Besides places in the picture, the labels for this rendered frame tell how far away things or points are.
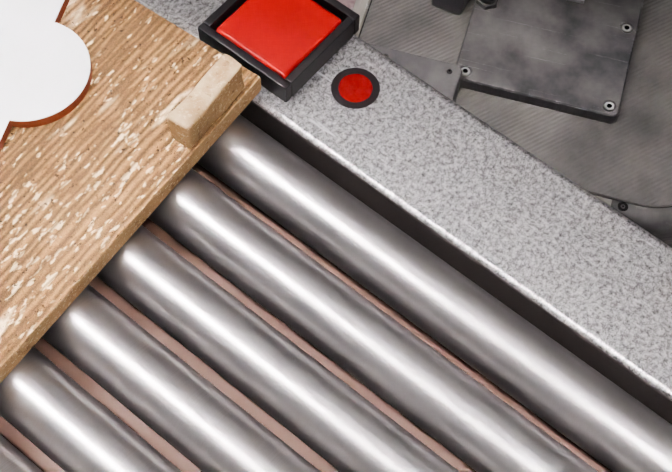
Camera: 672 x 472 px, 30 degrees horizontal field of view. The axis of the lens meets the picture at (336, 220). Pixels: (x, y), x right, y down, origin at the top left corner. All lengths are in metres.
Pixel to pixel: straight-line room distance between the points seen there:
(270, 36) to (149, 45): 0.08
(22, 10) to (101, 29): 0.05
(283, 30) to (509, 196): 0.18
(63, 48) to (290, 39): 0.15
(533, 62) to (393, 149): 0.87
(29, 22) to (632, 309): 0.42
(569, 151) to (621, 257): 0.84
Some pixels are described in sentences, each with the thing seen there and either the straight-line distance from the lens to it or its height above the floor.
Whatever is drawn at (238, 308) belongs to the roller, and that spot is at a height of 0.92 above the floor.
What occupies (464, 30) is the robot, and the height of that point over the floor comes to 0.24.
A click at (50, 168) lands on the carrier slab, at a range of 0.78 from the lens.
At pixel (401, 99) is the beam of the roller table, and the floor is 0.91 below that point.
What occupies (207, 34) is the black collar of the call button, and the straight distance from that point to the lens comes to 0.83.
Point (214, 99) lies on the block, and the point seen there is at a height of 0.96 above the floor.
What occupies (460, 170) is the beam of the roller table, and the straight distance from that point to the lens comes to 0.79.
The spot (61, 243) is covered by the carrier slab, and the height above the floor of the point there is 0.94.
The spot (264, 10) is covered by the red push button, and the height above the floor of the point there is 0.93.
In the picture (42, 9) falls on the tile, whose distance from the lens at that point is 0.84.
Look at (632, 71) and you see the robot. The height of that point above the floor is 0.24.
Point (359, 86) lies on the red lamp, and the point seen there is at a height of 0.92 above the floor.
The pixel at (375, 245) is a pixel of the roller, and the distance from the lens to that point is 0.76.
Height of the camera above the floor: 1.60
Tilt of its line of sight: 62 degrees down
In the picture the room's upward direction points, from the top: 1 degrees clockwise
